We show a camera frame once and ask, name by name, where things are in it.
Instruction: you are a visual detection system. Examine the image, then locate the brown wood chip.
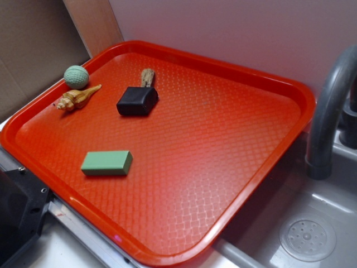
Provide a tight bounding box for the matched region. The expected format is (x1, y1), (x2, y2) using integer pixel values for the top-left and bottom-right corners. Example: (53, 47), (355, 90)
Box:
(141, 68), (155, 87)

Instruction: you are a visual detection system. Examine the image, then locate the red plastic tray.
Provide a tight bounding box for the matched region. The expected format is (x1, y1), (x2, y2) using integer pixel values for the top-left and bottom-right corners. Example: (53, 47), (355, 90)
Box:
(1, 41), (315, 266)

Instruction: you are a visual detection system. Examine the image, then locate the black rectangular block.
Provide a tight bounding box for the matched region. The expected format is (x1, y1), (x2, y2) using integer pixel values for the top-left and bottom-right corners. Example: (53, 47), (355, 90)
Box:
(116, 87), (159, 116)

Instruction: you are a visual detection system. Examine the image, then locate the green rectangular block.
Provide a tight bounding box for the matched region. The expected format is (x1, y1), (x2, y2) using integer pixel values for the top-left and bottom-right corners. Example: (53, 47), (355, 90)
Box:
(81, 151), (133, 176)

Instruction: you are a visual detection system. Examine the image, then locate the tan spiral seashell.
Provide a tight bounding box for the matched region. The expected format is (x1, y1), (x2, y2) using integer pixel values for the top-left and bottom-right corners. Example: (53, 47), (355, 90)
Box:
(56, 84), (102, 112)

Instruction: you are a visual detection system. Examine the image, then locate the green textured ball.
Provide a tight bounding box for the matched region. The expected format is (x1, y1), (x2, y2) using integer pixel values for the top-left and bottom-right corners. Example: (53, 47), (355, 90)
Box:
(64, 65), (89, 89)

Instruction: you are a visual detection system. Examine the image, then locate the wooden board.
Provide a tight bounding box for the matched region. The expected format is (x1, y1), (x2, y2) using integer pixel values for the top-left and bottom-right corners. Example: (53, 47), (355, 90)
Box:
(64, 0), (124, 58)

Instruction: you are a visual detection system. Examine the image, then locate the grey toy sink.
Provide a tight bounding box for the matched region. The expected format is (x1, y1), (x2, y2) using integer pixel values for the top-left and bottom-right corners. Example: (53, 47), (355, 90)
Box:
(214, 136), (356, 267)

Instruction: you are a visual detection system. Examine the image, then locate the grey curved faucet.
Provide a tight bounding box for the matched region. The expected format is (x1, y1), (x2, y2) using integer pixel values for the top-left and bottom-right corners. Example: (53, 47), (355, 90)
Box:
(305, 45), (356, 180)

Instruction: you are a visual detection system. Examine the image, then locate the round grey sink drain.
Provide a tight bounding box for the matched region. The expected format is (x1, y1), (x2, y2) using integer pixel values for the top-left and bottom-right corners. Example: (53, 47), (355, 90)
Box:
(279, 213), (336, 262)

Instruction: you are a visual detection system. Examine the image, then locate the cardboard panel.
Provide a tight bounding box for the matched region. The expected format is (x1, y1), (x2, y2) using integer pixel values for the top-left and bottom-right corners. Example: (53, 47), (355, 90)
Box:
(1, 1), (89, 121)

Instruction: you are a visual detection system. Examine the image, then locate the black bracket with screws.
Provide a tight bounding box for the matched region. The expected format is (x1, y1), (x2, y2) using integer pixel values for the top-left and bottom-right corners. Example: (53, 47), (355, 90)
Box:
(1, 170), (51, 267)

